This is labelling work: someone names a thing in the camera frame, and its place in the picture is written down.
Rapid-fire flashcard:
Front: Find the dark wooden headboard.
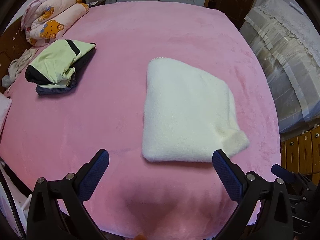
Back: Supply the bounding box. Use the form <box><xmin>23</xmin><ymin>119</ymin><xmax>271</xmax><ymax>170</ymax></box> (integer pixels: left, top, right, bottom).
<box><xmin>1</xmin><ymin>16</ymin><xmax>31</xmax><ymax>94</ymax></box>

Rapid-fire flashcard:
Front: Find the white pink bedside box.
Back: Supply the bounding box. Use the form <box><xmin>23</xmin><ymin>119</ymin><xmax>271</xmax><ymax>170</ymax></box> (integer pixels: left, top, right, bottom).
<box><xmin>1</xmin><ymin>160</ymin><xmax>32</xmax><ymax>239</ymax></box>

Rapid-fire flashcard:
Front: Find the white fluffy cardigan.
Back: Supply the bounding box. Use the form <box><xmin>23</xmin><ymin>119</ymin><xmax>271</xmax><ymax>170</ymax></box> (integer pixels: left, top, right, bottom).
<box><xmin>142</xmin><ymin>57</ymin><xmax>249</xmax><ymax>163</ymax></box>

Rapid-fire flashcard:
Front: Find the green and black folded garment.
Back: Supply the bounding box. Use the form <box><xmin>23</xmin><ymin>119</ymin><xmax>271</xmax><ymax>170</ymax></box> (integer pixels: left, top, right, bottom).
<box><xmin>25</xmin><ymin>39</ymin><xmax>96</xmax><ymax>87</ymax></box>

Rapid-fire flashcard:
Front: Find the crumpled grey cloth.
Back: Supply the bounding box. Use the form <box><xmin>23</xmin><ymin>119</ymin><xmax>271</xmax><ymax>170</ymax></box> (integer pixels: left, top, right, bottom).
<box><xmin>1</xmin><ymin>48</ymin><xmax>38</xmax><ymax>88</ymax></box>

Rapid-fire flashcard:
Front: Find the lace covered storage stack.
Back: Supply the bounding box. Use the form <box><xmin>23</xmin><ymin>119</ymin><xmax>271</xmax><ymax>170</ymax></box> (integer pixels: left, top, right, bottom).
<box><xmin>240</xmin><ymin>0</ymin><xmax>319</xmax><ymax>133</ymax></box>

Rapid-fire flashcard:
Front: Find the small white printed pillow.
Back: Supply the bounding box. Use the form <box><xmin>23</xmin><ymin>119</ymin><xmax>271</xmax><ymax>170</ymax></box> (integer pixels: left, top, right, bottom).
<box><xmin>0</xmin><ymin>93</ymin><xmax>12</xmax><ymax>134</ymax></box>

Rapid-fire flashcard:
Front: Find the wooden drawer cabinet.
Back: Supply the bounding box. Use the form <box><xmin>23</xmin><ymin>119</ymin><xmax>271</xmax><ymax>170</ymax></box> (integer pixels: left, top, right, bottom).
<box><xmin>280</xmin><ymin>125</ymin><xmax>319</xmax><ymax>184</ymax></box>

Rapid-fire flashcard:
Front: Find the pink bear print quilt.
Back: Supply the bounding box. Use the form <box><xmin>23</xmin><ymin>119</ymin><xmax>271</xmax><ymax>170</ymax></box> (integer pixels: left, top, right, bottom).
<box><xmin>21</xmin><ymin>0</ymin><xmax>89</xmax><ymax>47</ymax></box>

